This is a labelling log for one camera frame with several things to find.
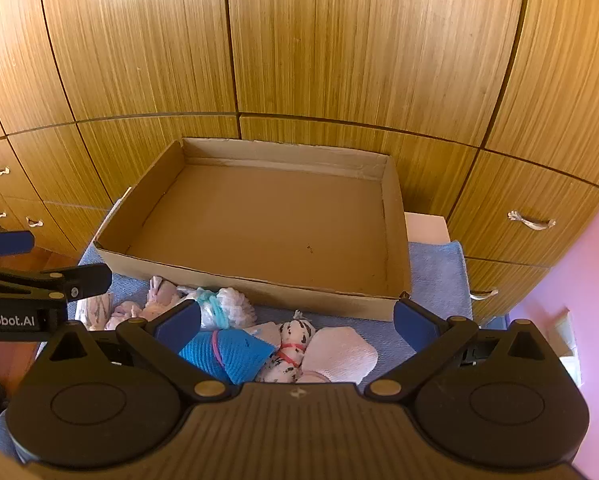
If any blue knitted sock bundle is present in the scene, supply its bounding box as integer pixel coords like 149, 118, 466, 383
179, 327, 280, 386

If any wooden wardrobe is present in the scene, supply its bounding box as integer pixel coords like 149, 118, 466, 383
0, 0, 599, 322

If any pink white sock bundle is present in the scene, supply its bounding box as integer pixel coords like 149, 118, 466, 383
146, 275, 192, 318

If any shallow cardboard box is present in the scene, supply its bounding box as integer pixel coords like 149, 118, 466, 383
93, 137, 413, 322

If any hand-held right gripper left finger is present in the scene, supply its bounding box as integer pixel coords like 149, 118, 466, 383
44, 301, 231, 402

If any white patterned teal band bundle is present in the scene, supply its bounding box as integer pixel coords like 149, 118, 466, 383
179, 286, 258, 331

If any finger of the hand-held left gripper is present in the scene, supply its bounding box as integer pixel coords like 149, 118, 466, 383
0, 263, 113, 304
0, 230, 36, 259

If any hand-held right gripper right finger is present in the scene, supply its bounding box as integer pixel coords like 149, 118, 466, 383
363, 298, 561, 402

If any blue towel mat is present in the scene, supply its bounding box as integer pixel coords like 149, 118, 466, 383
76, 240, 475, 386

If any small pink sock bundle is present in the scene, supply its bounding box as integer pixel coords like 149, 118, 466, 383
106, 300, 147, 330

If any beige wall box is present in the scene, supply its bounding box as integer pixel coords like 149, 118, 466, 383
549, 310, 588, 386

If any white black spotted sock bundle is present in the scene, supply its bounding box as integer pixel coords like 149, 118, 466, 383
256, 310, 315, 384

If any pale pink ribbed sock bundle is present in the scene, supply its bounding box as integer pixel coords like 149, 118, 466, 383
299, 326, 379, 385

